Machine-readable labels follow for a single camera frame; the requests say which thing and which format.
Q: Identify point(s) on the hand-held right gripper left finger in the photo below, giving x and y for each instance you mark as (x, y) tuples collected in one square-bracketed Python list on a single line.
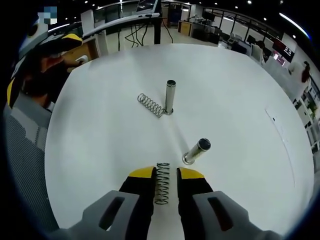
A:
[(130, 197)]

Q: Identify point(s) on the laptop computer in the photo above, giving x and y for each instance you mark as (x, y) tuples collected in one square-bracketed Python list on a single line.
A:
[(148, 7)]

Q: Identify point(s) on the wooden box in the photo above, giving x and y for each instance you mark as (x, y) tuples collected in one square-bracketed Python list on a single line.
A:
[(90, 51)]

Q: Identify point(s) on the white shelf unit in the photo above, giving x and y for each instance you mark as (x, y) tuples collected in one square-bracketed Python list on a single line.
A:
[(308, 117)]

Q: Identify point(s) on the person's body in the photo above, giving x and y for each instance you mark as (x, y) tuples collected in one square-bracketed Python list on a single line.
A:
[(23, 155)]

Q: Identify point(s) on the metal coil spring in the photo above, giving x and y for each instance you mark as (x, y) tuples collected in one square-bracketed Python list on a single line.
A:
[(163, 183), (150, 105)]

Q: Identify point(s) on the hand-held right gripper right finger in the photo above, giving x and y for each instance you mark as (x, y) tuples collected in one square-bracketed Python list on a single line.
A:
[(197, 200)]

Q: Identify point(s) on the white office desk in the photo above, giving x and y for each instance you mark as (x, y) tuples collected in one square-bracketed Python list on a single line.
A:
[(107, 26)]

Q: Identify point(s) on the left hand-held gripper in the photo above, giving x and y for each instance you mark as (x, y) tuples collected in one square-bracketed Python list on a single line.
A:
[(33, 33)]

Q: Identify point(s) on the red wall screen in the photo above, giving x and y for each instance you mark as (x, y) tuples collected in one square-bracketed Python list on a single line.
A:
[(283, 50)]

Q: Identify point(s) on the silver metal pin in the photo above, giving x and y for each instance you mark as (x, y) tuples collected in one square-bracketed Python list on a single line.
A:
[(196, 151), (170, 96)]

